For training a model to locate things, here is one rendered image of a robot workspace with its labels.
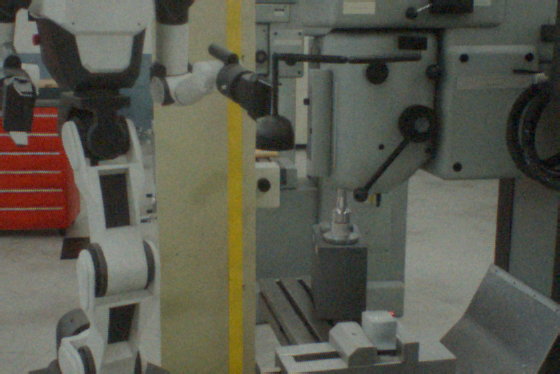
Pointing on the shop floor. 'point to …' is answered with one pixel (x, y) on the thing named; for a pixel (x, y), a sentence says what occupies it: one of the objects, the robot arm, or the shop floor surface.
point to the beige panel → (208, 210)
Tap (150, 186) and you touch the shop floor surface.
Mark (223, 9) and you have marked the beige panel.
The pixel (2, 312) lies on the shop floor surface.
